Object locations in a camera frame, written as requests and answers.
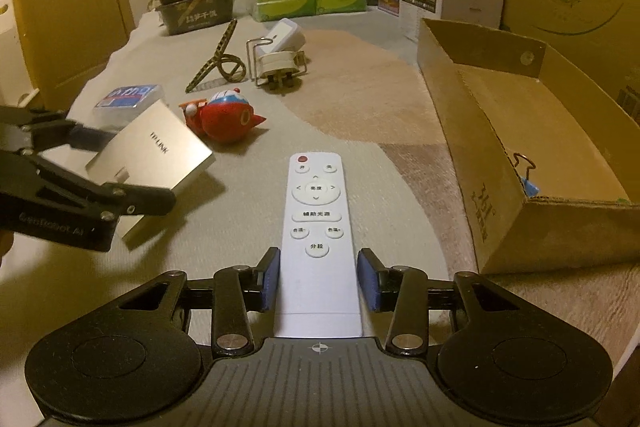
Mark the blue binder clip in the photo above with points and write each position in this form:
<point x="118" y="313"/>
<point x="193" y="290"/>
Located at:
<point x="529" y="185"/>

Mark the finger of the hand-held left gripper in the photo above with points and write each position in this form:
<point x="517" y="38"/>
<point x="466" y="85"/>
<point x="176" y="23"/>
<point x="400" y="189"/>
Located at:
<point x="100" y="197"/>
<point x="45" y="127"/>

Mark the white plug adapter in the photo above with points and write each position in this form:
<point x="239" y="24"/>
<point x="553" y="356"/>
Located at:
<point x="277" y="64"/>

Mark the small green object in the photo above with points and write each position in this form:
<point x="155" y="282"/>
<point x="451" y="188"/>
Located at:
<point x="623" y="201"/>

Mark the wooden door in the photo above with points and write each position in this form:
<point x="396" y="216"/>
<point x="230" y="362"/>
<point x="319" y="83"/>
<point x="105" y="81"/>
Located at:
<point x="60" y="7"/>

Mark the silver router box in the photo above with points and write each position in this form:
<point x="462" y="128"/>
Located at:
<point x="150" y="147"/>

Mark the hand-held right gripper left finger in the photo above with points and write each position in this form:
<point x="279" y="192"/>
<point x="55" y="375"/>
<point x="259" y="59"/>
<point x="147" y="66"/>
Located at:
<point x="270" y="279"/>

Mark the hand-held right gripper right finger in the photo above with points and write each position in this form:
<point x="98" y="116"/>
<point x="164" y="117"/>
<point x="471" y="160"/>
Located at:
<point x="367" y="279"/>

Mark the white cube charger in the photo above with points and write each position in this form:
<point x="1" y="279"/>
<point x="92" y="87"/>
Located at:
<point x="287" y="34"/>

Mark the white remote control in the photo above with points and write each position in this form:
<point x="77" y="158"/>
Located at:
<point x="317" y="217"/>

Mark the patterned metal phone stand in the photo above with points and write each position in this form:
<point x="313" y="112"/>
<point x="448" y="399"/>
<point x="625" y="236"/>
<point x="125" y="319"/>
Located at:
<point x="216" y="53"/>

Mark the red round toy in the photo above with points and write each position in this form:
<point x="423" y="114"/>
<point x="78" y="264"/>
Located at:
<point x="225" y="117"/>

